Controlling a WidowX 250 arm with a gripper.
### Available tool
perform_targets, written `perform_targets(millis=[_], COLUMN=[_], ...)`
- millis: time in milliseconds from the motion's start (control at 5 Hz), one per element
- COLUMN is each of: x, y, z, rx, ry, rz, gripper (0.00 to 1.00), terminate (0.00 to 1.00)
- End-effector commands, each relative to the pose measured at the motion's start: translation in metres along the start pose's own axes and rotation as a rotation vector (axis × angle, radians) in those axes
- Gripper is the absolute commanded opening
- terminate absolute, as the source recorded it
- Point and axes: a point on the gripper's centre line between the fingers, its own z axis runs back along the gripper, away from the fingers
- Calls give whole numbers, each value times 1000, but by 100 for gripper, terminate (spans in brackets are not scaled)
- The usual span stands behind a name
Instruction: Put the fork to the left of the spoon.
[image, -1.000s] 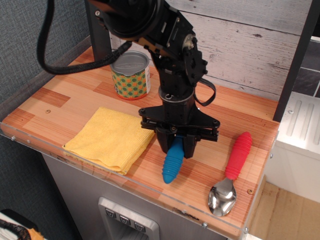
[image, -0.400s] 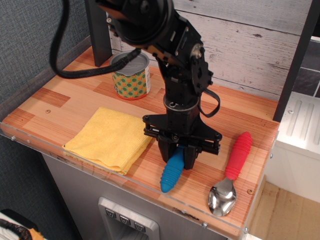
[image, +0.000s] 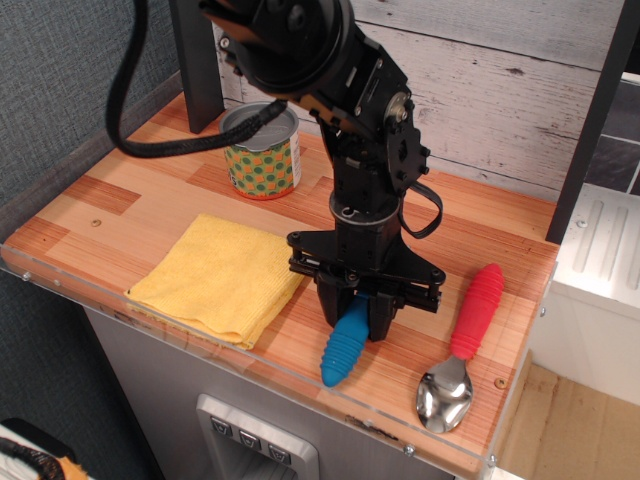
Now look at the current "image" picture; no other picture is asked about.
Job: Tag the blue handled fork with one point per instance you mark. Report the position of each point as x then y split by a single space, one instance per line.
346 342

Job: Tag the dark left post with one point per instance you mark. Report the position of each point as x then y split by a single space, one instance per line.
198 61

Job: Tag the white toy sink unit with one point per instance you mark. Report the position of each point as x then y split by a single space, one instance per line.
588 328

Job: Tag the yellow folded cloth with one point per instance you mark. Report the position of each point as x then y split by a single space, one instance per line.
222 278

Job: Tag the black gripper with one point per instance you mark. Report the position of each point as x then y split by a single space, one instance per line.
373 250

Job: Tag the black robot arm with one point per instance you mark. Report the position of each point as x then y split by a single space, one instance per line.
312 54

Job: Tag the grey toy fridge front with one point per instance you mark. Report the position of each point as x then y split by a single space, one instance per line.
162 382

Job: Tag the dark post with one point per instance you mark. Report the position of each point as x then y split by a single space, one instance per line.
198 61
616 59

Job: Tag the red handled spoon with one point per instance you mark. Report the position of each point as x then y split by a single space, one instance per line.
445 392

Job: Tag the dark right post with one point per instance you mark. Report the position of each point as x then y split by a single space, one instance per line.
616 59

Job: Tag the clear acrylic edge guard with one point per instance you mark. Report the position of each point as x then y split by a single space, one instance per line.
459 462

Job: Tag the green orange dotted can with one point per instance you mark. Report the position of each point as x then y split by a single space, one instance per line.
267 166

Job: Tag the silver dispenser panel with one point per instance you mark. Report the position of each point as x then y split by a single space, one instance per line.
243 446

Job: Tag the orange black object corner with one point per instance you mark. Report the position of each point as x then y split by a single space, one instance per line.
28 452

